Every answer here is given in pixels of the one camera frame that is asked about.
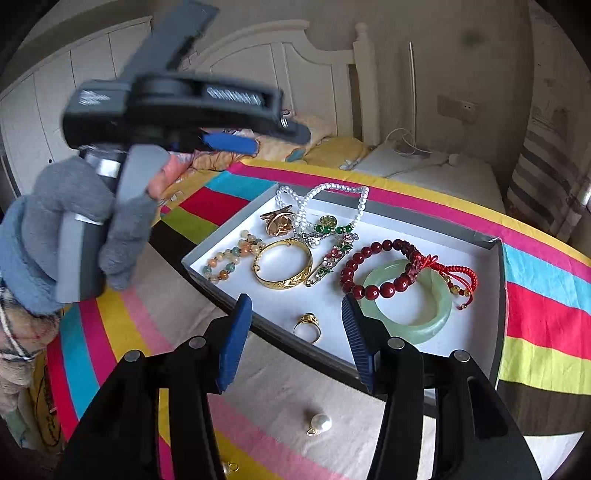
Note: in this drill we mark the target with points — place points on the gold bangle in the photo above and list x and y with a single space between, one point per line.
281 282

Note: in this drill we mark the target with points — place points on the white wardrobe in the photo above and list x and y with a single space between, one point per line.
46 92

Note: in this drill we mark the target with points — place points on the striped colourful blanket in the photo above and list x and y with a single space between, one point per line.
277 401

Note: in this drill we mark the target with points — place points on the person's left forearm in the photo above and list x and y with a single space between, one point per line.
23 300

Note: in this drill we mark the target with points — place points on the green jade bangle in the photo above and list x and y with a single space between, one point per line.
415 330

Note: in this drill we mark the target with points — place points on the pale yellow quilted pillow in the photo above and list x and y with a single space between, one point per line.
314 131

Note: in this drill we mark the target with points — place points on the printed striped curtain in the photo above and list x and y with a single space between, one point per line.
545 161

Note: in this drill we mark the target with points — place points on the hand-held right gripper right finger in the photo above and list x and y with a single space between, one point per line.
358 341

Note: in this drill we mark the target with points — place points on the gold flower brooch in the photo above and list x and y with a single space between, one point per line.
279 224

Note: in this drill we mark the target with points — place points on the white wooden headboard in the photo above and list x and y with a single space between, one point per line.
304 74

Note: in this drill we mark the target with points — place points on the thin metal pole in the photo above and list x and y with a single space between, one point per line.
412 92

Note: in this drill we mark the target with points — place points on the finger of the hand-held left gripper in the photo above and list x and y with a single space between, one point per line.
231 143
291 131

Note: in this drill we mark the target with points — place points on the white nightstand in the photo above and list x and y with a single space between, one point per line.
461 184

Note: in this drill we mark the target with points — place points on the yellow plastic bag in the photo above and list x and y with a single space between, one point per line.
44 406

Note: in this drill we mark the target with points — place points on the enamel flower brooch pin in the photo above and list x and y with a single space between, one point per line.
339 251

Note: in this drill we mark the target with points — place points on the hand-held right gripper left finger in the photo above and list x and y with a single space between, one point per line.
235 341

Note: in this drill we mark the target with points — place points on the person's left hand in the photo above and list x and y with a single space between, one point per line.
60 189

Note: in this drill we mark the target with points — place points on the pink floral quilt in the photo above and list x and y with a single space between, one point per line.
207 161

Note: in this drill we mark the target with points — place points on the beige wall socket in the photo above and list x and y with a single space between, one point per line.
457 108

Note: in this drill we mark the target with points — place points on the grey jewelry box tray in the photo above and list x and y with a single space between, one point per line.
461 244

